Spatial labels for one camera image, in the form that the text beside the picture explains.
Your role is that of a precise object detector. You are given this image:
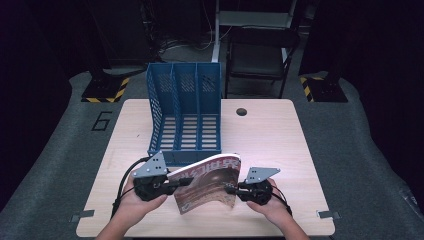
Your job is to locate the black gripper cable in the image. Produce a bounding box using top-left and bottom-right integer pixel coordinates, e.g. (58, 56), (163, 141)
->
(271, 184), (294, 216)
(110, 156), (152, 218)

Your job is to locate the white metal stand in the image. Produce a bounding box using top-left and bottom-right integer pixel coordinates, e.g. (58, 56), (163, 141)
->
(211, 0), (298, 64)

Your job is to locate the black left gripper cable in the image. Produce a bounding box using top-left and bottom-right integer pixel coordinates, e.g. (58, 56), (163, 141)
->
(110, 156), (152, 218)

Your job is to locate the person's right hand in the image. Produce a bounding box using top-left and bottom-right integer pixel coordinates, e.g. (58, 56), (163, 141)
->
(245, 177), (292, 231)

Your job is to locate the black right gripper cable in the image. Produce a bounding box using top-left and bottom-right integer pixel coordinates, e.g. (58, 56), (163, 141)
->
(271, 184), (294, 216)

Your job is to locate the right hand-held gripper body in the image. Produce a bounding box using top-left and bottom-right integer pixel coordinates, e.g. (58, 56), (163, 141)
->
(237, 166), (282, 206)

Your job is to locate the red cover magazine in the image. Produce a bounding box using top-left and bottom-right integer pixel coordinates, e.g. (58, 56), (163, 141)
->
(167, 152), (242, 216)

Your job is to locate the blue plastic file rack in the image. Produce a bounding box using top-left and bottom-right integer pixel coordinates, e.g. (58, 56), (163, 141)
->
(145, 61), (223, 168)

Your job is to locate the black stand with striped base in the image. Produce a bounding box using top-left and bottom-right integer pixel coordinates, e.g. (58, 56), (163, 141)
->
(80, 59), (131, 104)
(299, 63), (349, 104)

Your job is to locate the person's left hand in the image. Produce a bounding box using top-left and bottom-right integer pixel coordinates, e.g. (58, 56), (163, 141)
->
(117, 184), (169, 232)

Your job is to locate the bundle of floor cables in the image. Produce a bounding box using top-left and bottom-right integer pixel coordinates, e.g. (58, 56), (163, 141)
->
(156, 31), (214, 56)

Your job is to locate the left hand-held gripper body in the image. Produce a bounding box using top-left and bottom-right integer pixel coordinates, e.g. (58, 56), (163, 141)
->
(131, 150), (178, 202)

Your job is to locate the black folding chair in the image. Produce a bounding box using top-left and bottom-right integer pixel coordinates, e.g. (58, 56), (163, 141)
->
(224, 27), (301, 100)

